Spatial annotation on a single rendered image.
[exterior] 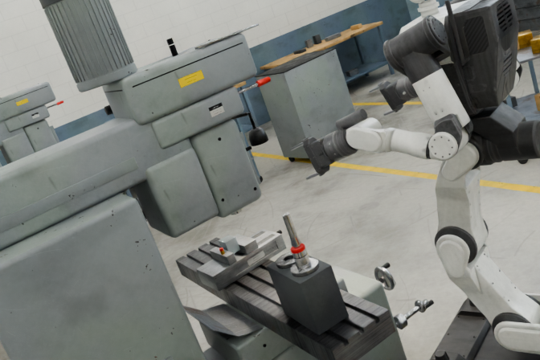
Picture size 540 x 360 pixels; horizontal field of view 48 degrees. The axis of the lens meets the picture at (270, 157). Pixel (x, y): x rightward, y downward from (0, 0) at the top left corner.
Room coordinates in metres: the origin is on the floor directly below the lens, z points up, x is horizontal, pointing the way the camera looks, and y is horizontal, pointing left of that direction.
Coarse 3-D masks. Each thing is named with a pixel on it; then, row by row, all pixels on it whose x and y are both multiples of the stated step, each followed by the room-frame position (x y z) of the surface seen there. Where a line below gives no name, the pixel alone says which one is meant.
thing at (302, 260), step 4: (300, 252) 1.69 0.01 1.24; (304, 252) 1.69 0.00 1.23; (292, 256) 1.71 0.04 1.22; (296, 256) 1.69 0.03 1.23; (300, 256) 1.69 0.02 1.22; (304, 256) 1.69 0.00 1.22; (308, 256) 1.70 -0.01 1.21; (296, 260) 1.70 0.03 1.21; (300, 260) 1.69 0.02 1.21; (304, 260) 1.69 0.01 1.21; (308, 260) 1.69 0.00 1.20; (296, 264) 1.70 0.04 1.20; (300, 264) 1.69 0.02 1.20; (304, 264) 1.69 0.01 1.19; (308, 264) 1.69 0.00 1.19; (300, 268) 1.69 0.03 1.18; (304, 268) 1.69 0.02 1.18
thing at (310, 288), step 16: (288, 256) 1.82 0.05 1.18; (272, 272) 1.80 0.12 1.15; (288, 272) 1.73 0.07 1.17; (304, 272) 1.67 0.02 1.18; (320, 272) 1.66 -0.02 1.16; (288, 288) 1.72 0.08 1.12; (304, 288) 1.63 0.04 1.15; (320, 288) 1.65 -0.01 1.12; (336, 288) 1.68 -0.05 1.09; (288, 304) 1.77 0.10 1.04; (304, 304) 1.65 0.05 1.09; (320, 304) 1.65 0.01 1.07; (336, 304) 1.67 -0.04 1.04; (304, 320) 1.70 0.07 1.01; (320, 320) 1.64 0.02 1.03; (336, 320) 1.66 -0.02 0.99
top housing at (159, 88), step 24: (192, 48) 2.17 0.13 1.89; (216, 48) 2.05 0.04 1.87; (240, 48) 2.09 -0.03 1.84; (144, 72) 1.93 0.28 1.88; (168, 72) 1.96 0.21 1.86; (192, 72) 2.00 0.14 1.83; (216, 72) 2.03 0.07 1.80; (240, 72) 2.07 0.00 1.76; (120, 96) 1.96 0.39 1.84; (144, 96) 1.92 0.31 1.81; (168, 96) 1.95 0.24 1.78; (192, 96) 1.98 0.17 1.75; (144, 120) 1.90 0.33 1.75
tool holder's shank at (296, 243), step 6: (282, 216) 1.71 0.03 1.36; (288, 216) 1.70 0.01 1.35; (288, 222) 1.70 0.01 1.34; (288, 228) 1.70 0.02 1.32; (294, 228) 1.71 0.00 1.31; (288, 234) 1.71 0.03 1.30; (294, 234) 1.70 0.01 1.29; (294, 240) 1.70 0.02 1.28; (300, 240) 1.71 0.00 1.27; (294, 246) 1.70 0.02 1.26; (300, 246) 1.70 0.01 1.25
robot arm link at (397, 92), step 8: (400, 80) 2.18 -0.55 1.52; (384, 88) 2.22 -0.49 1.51; (392, 88) 2.20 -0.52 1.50; (400, 88) 2.16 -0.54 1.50; (384, 96) 2.23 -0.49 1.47; (392, 96) 2.21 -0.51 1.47; (400, 96) 2.18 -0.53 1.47; (408, 96) 2.15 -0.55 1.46; (392, 104) 2.22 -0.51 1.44; (400, 104) 2.20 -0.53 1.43
